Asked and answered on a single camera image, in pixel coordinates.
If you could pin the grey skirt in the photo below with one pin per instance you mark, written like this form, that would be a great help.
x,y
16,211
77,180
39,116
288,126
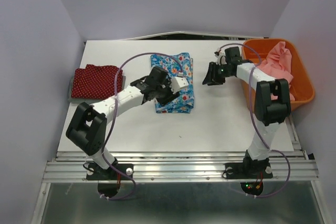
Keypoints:
x,y
78,100

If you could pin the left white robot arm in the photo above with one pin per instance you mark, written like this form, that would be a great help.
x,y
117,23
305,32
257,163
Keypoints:
x,y
87,128

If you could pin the orange plastic bin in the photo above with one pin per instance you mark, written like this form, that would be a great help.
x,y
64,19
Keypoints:
x,y
301,90

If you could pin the red dotted skirt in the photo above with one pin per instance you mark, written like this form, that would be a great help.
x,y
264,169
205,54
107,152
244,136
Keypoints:
x,y
97,82

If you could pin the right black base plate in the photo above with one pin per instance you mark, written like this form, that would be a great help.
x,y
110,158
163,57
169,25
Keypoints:
x,y
239,171

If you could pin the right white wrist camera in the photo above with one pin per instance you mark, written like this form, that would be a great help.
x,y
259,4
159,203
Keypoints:
x,y
220,57

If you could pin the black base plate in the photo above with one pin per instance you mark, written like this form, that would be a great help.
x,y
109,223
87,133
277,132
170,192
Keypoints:
x,y
239,171
95,172

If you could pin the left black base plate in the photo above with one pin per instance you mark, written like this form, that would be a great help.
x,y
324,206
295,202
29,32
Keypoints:
x,y
95,172

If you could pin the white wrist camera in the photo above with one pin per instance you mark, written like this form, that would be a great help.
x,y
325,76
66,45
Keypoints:
x,y
220,57
178,84

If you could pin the blue floral skirt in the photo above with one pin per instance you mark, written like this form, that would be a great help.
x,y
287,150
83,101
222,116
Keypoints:
x,y
180,69

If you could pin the pink garment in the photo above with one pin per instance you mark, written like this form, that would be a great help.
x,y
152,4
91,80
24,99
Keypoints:
x,y
278,63

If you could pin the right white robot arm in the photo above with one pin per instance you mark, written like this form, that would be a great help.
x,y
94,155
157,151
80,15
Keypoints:
x,y
269,100

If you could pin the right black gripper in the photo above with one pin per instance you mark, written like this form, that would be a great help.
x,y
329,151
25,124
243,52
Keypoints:
x,y
211,78

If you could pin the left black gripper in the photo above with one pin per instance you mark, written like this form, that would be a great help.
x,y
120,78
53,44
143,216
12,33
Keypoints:
x,y
170,95

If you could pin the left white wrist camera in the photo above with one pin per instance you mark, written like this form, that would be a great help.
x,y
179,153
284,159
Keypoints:
x,y
178,84

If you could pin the aluminium rail frame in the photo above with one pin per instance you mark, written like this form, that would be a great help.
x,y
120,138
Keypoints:
x,y
184,188

